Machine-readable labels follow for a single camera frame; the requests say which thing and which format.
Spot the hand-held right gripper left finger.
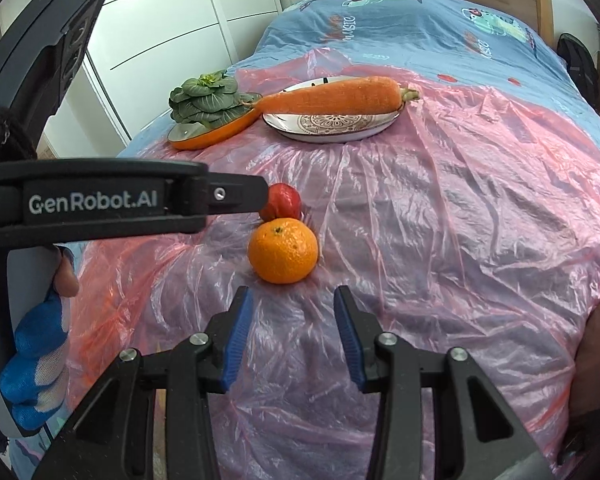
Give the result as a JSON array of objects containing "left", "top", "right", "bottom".
[{"left": 32, "top": 285, "right": 255, "bottom": 480}]

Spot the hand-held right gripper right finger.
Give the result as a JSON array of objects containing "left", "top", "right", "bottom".
[{"left": 333, "top": 285, "right": 553, "bottom": 480}]

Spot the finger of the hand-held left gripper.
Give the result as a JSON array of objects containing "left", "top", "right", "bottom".
[{"left": 202, "top": 172, "right": 270, "bottom": 213}]

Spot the small red plum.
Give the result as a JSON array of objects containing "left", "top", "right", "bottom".
[{"left": 258, "top": 183, "right": 303, "bottom": 222}]

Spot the orange mandarin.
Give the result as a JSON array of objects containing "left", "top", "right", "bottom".
[{"left": 247, "top": 216, "right": 319, "bottom": 284}]

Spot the person's left hand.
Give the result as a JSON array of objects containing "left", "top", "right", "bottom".
[{"left": 0, "top": 247, "right": 79, "bottom": 423}]

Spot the orange plate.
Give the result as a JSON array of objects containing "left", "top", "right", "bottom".
[{"left": 168, "top": 92, "right": 263, "bottom": 151}]

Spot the green bok choy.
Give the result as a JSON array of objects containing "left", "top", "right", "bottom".
[{"left": 169, "top": 72, "right": 241, "bottom": 128}]

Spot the white patterned plate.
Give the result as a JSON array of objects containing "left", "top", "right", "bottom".
[{"left": 262, "top": 79, "right": 401, "bottom": 143}]

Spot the pink plastic sheet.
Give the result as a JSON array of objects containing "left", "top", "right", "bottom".
[{"left": 67, "top": 50, "right": 600, "bottom": 480}]

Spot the orange carrot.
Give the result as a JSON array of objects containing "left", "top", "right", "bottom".
[{"left": 252, "top": 76, "right": 421, "bottom": 117}]

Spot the white wardrobe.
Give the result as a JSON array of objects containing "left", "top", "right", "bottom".
[{"left": 0, "top": 0, "right": 286, "bottom": 161}]

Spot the black backpack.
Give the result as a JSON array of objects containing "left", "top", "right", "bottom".
[{"left": 557, "top": 32, "right": 599, "bottom": 107}]

